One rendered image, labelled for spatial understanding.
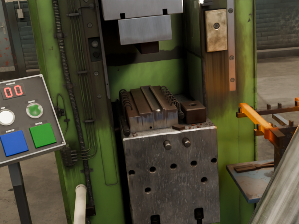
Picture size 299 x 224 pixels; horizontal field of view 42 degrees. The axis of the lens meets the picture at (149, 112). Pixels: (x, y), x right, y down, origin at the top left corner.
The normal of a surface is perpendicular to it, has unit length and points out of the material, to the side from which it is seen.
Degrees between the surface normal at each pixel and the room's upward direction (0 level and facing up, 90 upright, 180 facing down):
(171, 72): 90
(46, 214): 0
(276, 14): 89
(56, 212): 0
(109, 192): 90
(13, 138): 60
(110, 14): 90
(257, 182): 0
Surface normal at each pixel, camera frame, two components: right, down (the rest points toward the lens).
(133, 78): 0.14, 0.29
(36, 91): 0.43, -0.29
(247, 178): -0.09, -0.95
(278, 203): -0.70, -0.30
